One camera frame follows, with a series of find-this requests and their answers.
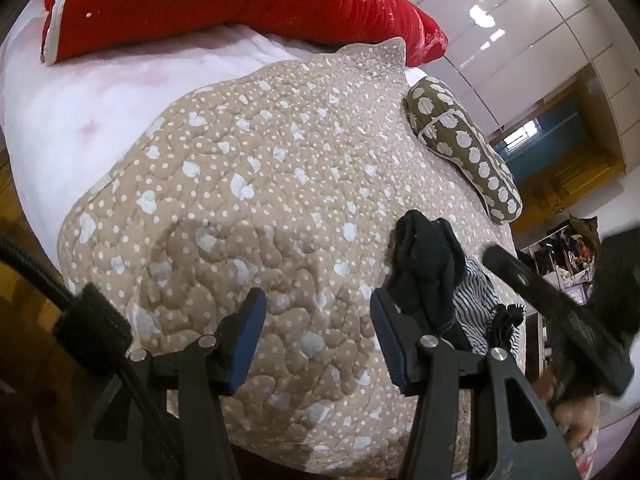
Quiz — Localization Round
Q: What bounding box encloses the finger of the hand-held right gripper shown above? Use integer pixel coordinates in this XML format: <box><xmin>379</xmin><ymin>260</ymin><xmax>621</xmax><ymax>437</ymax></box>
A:
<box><xmin>482</xmin><ymin>245</ymin><xmax>551</xmax><ymax>306</ymax></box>

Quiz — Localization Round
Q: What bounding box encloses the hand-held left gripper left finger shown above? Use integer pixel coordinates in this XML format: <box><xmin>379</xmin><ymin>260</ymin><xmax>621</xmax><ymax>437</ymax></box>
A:
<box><xmin>92</xmin><ymin>287</ymin><xmax>268</xmax><ymax>480</ymax></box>

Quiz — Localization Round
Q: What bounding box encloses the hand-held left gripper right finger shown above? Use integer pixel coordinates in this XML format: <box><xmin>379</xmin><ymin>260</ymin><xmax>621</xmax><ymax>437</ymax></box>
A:
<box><xmin>370</xmin><ymin>287</ymin><xmax>566</xmax><ymax>480</ymax></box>

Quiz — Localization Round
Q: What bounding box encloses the person's right hand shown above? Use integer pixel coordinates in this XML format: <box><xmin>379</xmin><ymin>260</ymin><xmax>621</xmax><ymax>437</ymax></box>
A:
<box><xmin>531</xmin><ymin>365</ymin><xmax>602</xmax><ymax>455</ymax></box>

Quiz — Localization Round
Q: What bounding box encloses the cluttered storage shelf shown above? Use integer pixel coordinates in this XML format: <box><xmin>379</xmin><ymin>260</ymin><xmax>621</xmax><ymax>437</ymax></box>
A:
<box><xmin>520</xmin><ymin>212</ymin><xmax>601</xmax><ymax>306</ymax></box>

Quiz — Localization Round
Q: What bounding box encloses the olive bolster pillow white print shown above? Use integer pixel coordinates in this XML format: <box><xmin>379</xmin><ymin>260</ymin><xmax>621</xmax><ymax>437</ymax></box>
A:
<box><xmin>404</xmin><ymin>76</ymin><xmax>523</xmax><ymax>225</ymax></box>

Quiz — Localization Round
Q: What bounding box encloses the bright window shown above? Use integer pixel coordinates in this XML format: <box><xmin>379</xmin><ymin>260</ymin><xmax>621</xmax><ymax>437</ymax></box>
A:
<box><xmin>500</xmin><ymin>122</ymin><xmax>540</xmax><ymax>152</ymax></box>

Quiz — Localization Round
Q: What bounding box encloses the beige dotted quilted blanket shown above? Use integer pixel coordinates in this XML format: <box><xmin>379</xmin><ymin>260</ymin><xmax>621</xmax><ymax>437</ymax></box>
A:
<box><xmin>57</xmin><ymin>37</ymin><xmax>526</xmax><ymax>476</ymax></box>

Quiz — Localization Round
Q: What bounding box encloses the white glossy wardrobe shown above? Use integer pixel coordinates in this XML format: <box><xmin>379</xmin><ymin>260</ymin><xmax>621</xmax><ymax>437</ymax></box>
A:
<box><xmin>375</xmin><ymin>0</ymin><xmax>640</xmax><ymax>133</ymax></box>

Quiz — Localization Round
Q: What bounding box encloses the white bed sheet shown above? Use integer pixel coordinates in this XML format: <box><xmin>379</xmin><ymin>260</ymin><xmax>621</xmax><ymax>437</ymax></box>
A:
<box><xmin>0</xmin><ymin>0</ymin><xmax>416</xmax><ymax>271</ymax></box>

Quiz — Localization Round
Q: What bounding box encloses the yellow wooden door frame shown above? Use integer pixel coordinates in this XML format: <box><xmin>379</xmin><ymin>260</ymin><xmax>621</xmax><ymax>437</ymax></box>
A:
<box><xmin>490</xmin><ymin>65</ymin><xmax>628</xmax><ymax>233</ymax></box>

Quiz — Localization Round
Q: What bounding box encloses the black cable with velcro strap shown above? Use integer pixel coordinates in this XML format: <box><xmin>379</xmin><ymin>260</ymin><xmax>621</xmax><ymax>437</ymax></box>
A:
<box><xmin>0</xmin><ymin>232</ymin><xmax>181</xmax><ymax>480</ymax></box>

